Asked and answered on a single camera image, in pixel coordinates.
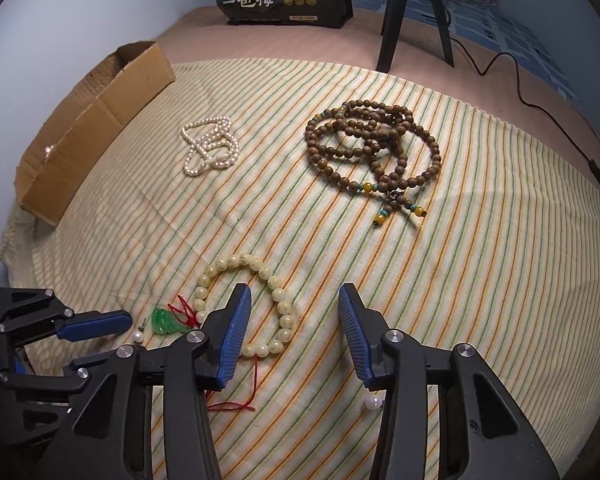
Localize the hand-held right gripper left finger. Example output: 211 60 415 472
50 282 253 480

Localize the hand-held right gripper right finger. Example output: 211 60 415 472
337 282 561 480

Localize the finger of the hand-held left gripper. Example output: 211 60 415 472
0 287 134 347
0 357 93 402

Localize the cream bead bracelet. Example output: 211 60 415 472
192 253 298 358

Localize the green jade pendant red cord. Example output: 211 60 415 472
151 296 258 412

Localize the brown cardboard box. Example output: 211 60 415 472
14 41 177 226

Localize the brown wooden bead necklace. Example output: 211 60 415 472
304 100 441 231

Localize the white pearl necklace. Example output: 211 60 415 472
181 116 240 177

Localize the striped yellow cloth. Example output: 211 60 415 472
0 57 600 480

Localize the brown bed mat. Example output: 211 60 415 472
157 5 600 211

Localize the black tripod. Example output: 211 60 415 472
376 0 456 73

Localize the blue checked bedsheet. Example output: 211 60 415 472
337 0 581 106

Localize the black power cable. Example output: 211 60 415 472
445 5 600 211

